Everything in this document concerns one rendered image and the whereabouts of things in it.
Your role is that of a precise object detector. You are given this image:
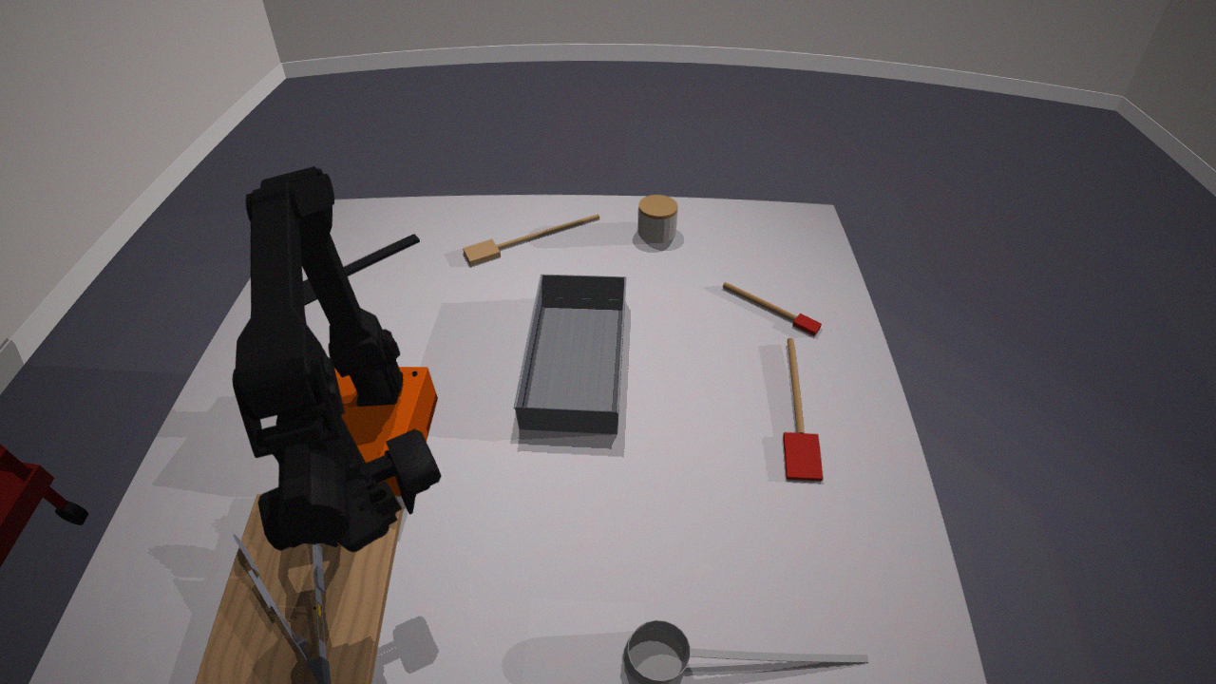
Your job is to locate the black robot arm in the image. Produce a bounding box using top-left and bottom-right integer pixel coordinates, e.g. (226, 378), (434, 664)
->
(232, 166), (402, 553)

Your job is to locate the grey saucepan with long handle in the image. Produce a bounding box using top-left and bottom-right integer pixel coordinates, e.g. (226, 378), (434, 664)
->
(623, 619), (869, 684)

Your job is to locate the grey cylindrical jar with tan lid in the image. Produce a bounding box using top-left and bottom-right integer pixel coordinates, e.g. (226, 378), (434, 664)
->
(637, 195), (679, 243)

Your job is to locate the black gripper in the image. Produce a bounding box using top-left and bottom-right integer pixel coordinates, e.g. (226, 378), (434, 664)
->
(258, 428), (441, 551)

